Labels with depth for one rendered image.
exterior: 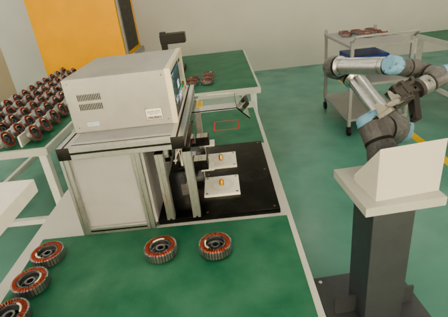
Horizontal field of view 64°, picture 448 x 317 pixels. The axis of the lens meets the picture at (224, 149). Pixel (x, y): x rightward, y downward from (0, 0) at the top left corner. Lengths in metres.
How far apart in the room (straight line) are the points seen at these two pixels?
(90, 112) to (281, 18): 5.64
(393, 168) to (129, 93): 1.00
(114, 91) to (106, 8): 3.69
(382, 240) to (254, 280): 0.72
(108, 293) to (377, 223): 1.06
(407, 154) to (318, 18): 5.61
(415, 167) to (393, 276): 0.57
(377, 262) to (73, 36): 4.44
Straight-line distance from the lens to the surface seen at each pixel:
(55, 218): 1.68
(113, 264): 1.32
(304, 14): 6.85
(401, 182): 1.51
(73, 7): 5.12
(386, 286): 1.88
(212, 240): 1.27
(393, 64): 1.56
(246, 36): 6.73
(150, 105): 1.34
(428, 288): 2.29
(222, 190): 1.51
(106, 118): 1.39
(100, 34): 5.06
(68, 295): 1.28
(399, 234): 1.71
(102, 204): 1.42
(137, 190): 1.35
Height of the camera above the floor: 1.57
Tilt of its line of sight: 25 degrees down
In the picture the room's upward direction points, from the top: 7 degrees counter-clockwise
